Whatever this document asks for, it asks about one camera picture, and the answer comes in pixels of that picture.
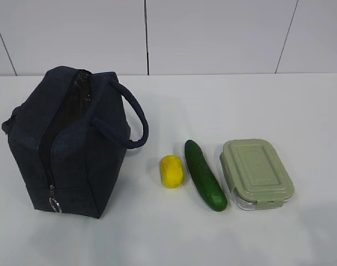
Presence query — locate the yellow lemon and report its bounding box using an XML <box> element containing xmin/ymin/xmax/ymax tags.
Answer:
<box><xmin>160</xmin><ymin>155</ymin><xmax>184</xmax><ymax>188</ymax></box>

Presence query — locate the navy blue lunch bag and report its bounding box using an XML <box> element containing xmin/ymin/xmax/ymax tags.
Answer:
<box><xmin>2</xmin><ymin>66</ymin><xmax>149</xmax><ymax>218</ymax></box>

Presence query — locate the green cucumber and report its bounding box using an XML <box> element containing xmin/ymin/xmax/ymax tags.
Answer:
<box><xmin>184</xmin><ymin>140</ymin><xmax>228</xmax><ymax>212</ymax></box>

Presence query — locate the glass container green lid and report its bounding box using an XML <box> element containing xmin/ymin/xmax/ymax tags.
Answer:
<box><xmin>219</xmin><ymin>139</ymin><xmax>294</xmax><ymax>211</ymax></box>

